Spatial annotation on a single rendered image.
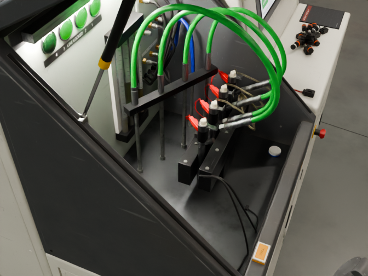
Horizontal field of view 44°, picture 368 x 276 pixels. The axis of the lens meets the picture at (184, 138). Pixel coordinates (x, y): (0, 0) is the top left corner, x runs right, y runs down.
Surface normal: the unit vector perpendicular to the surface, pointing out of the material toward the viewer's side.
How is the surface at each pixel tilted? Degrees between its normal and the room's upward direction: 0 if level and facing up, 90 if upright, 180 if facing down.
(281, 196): 0
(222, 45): 90
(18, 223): 90
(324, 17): 0
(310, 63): 0
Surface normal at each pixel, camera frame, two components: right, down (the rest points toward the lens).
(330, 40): 0.01, -0.73
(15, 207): -0.40, 0.62
